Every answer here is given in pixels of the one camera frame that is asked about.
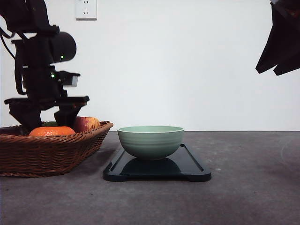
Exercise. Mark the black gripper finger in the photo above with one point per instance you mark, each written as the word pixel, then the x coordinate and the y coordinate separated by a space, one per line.
pixel 283 43
pixel 280 69

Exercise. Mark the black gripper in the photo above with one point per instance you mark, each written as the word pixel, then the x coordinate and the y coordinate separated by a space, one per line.
pixel 33 56

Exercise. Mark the light green bowl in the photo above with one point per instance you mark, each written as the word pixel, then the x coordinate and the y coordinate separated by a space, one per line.
pixel 150 142

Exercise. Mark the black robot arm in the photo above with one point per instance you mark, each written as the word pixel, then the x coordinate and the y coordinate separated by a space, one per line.
pixel 30 17

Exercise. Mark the brown wicker basket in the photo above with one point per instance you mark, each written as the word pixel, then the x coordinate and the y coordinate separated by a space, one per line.
pixel 38 156

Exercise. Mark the green avocado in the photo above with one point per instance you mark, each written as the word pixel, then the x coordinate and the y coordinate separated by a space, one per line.
pixel 50 124

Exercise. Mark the orange tangerine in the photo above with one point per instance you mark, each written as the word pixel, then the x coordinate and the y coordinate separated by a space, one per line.
pixel 51 131

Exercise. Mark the red yellow apple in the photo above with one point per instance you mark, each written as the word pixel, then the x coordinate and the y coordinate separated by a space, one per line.
pixel 83 123

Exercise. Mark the dark blue rectangular tray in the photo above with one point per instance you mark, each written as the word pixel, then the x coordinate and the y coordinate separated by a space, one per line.
pixel 183 166

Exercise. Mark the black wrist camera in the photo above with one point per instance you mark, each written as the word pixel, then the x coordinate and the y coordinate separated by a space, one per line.
pixel 68 79

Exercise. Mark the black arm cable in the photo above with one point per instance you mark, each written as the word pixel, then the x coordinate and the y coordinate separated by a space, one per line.
pixel 16 68

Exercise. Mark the white wall socket left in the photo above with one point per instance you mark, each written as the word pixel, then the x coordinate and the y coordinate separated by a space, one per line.
pixel 86 11

